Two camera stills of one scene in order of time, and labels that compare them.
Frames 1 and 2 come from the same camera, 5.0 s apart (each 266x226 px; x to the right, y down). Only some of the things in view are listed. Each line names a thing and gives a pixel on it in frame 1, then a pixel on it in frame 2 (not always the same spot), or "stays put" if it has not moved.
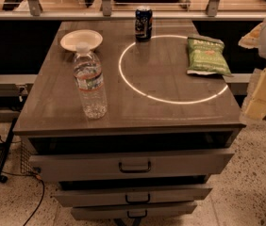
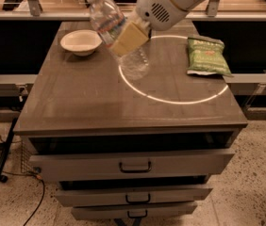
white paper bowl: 90,37 stays put
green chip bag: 207,56 stays put
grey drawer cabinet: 122,128 stays put
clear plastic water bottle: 88,73 -> 108,21
